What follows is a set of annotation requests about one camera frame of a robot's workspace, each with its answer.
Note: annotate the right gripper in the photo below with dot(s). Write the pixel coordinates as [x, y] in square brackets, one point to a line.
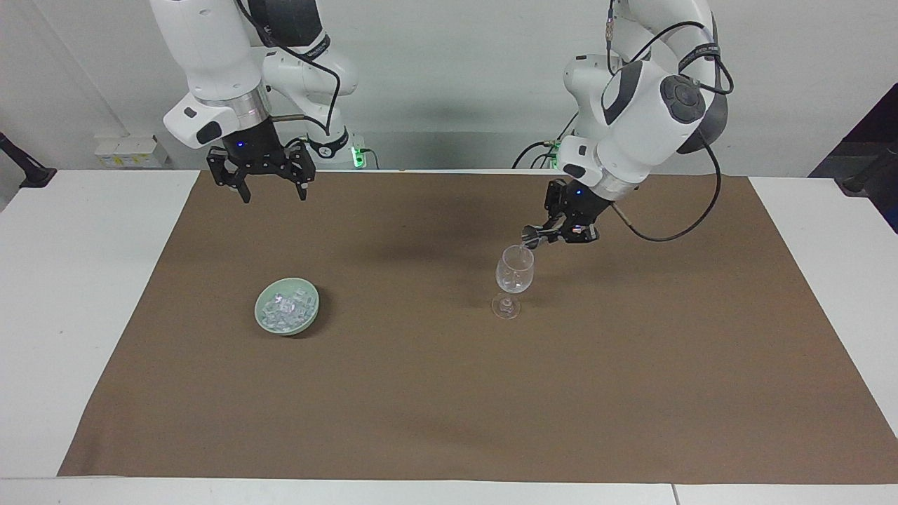
[256, 151]

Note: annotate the black stand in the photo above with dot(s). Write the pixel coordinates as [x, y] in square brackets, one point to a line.
[861, 181]
[28, 172]

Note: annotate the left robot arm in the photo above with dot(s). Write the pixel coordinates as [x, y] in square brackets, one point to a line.
[645, 126]

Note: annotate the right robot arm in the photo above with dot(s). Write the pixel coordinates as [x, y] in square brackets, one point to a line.
[210, 49]

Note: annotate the pale green bowl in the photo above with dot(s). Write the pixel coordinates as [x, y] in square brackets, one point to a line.
[266, 319]

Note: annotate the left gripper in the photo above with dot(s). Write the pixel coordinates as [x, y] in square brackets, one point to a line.
[584, 205]

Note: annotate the clear ice cube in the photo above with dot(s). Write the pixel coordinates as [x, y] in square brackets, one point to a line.
[286, 301]
[302, 297]
[283, 321]
[271, 306]

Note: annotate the clear wine glass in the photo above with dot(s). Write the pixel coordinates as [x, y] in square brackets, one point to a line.
[514, 270]

